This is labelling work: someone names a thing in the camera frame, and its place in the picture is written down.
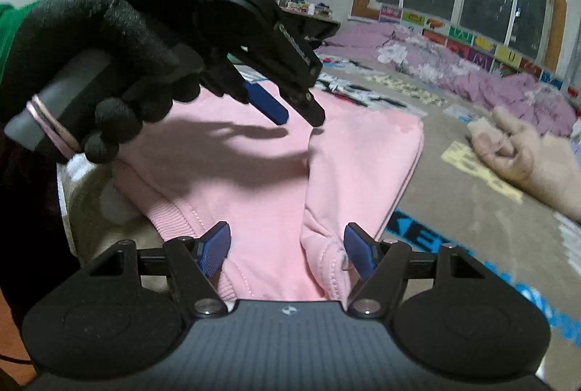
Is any beige plush toy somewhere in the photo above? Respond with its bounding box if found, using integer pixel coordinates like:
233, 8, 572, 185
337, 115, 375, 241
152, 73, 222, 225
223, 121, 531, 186
468, 107, 581, 222

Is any pink sweatshirt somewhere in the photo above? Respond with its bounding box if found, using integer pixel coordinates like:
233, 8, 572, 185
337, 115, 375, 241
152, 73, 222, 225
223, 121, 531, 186
112, 91, 423, 302

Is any cartoon mouse bed sheet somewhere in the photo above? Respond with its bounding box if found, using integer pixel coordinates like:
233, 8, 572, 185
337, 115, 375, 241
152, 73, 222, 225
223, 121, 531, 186
56, 54, 581, 374

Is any black gloved left hand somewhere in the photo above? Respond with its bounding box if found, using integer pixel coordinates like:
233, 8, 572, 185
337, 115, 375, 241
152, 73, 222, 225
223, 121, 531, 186
1, 0, 200, 164

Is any purple floral quilt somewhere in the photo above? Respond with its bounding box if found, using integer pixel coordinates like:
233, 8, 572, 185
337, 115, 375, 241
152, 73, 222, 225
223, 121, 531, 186
319, 22, 577, 137

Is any colourful alphabet foam mat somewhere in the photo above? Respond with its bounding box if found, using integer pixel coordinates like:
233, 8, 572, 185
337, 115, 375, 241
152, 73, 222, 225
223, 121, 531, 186
378, 5, 580, 106

